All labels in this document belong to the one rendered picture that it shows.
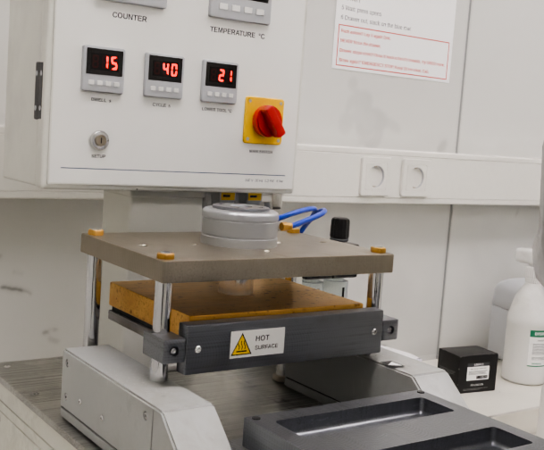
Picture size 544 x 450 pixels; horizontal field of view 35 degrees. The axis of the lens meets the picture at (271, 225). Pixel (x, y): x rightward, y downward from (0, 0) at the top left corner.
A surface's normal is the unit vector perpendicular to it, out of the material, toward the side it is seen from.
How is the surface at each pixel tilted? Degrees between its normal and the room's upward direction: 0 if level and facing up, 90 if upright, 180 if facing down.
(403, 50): 90
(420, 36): 90
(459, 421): 0
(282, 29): 90
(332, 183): 90
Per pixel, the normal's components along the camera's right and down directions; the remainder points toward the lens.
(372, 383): -0.82, 0.00
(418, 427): 0.07, -0.99
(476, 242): 0.58, 0.13
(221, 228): -0.40, 0.07
